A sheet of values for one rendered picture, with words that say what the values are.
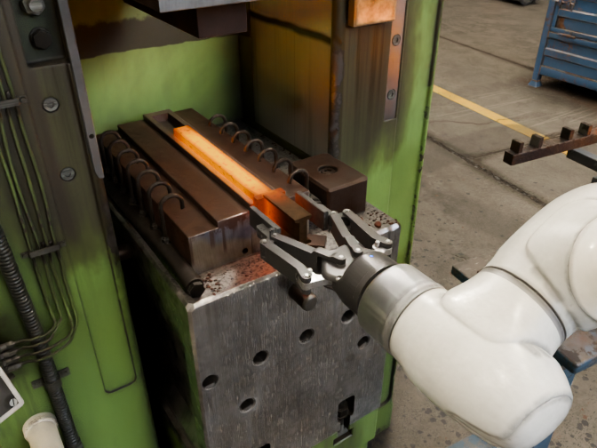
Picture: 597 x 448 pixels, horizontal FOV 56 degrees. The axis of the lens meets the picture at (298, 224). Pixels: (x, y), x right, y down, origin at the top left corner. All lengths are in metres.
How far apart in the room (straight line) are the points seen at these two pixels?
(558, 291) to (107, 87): 0.90
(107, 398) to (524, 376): 0.76
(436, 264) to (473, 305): 1.89
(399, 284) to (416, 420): 1.26
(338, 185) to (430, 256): 1.61
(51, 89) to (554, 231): 0.61
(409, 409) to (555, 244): 1.33
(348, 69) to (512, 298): 0.57
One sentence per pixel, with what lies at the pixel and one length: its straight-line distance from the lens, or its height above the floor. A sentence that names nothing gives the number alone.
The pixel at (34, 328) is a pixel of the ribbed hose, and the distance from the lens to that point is 0.92.
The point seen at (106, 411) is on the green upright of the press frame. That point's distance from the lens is 1.11.
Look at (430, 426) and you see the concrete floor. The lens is 1.82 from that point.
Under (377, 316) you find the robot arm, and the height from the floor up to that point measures 1.01.
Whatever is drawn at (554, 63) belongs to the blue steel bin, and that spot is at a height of 0.20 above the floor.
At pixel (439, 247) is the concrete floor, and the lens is 2.54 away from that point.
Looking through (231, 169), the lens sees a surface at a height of 1.01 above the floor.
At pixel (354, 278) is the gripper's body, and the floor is 1.02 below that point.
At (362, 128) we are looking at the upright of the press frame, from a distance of 1.07.
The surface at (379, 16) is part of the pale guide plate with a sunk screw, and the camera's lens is 0.99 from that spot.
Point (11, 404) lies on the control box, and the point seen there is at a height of 0.97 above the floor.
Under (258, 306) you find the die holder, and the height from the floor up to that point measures 0.87.
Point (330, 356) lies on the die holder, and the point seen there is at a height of 0.69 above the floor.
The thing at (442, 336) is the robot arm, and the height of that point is 1.04.
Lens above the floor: 1.40
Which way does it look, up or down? 32 degrees down
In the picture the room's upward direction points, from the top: straight up
